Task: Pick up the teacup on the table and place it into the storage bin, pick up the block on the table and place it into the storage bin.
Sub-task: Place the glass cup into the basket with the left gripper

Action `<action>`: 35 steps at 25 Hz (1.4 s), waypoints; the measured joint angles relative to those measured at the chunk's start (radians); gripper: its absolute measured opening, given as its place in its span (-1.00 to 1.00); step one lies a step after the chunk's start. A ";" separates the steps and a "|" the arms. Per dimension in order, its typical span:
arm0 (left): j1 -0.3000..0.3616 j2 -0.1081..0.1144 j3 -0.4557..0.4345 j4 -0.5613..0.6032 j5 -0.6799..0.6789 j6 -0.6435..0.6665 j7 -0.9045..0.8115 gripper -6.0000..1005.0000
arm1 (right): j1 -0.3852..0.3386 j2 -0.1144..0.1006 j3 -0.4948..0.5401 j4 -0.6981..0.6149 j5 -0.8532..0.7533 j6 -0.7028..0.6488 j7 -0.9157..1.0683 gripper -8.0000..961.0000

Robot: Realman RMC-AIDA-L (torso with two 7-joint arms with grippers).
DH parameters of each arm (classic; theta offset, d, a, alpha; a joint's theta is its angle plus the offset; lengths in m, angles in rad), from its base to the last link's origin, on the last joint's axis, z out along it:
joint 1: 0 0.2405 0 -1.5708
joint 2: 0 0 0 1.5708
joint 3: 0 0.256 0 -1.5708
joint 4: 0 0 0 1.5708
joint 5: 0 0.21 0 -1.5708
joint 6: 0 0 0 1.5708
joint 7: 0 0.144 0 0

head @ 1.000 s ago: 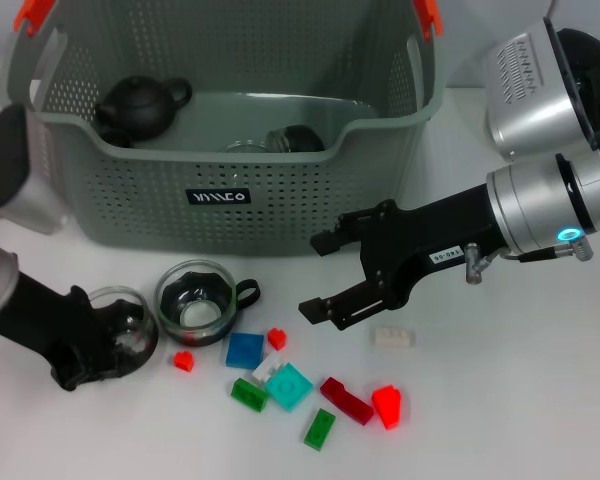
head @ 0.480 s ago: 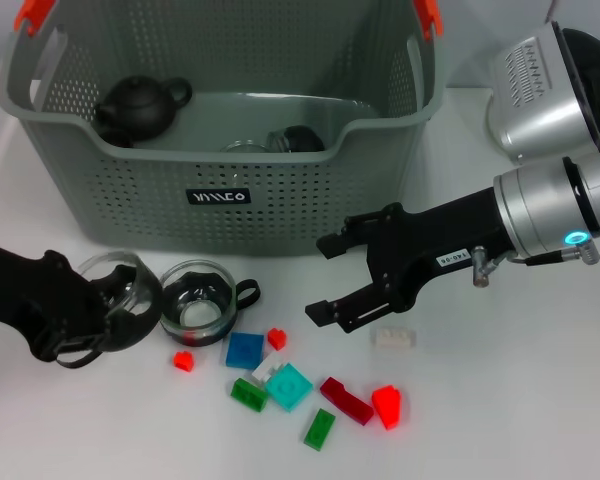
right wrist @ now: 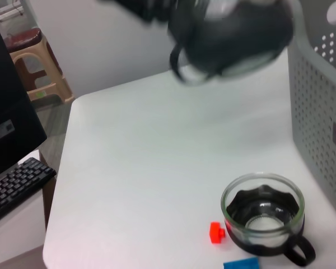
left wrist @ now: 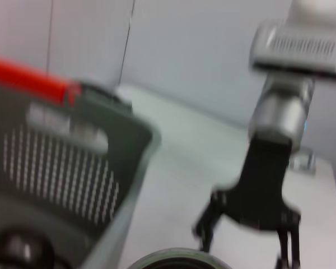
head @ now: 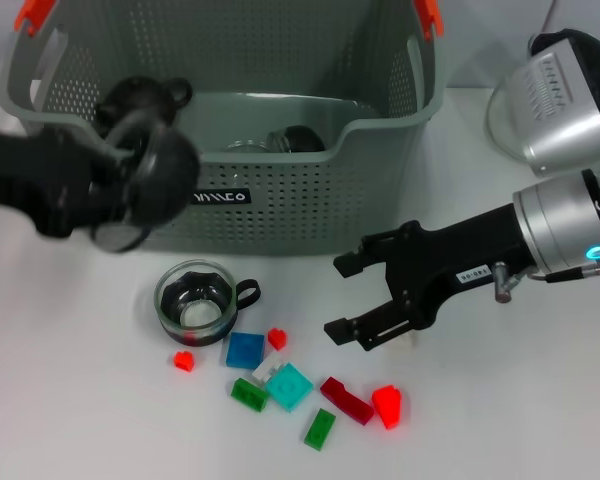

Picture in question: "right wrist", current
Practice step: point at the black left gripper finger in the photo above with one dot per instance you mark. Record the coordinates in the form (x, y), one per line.
(148, 8)

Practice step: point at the glass teacup with black sleeve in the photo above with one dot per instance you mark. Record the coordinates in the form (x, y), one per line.
(263, 246)
(235, 33)

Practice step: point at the grey perforated plastic storage basket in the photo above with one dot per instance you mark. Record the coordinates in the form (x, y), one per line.
(310, 112)

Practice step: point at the beige stool with maroon seat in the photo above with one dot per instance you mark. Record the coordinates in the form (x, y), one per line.
(50, 81)

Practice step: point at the black computer monitor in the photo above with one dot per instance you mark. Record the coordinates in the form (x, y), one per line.
(11, 98)

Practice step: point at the black computer keyboard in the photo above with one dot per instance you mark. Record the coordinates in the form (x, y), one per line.
(16, 185)

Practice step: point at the small red toy brick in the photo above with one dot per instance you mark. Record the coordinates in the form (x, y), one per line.
(215, 234)

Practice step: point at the blue square toy brick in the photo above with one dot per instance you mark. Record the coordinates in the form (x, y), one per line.
(240, 264)

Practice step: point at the white side desk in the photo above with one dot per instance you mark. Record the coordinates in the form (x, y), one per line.
(16, 246)

